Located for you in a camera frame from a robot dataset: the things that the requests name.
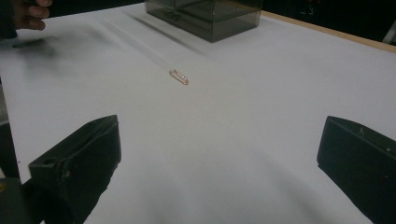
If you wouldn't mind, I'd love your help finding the smoky clear acrylic box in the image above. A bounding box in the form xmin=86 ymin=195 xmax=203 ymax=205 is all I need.
xmin=144 ymin=0 xmax=264 ymax=44

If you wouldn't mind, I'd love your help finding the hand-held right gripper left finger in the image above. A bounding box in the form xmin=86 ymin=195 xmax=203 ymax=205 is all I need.
xmin=28 ymin=114 xmax=122 ymax=224

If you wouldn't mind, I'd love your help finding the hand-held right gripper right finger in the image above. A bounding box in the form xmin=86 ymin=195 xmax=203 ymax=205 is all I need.
xmin=316 ymin=115 xmax=396 ymax=224

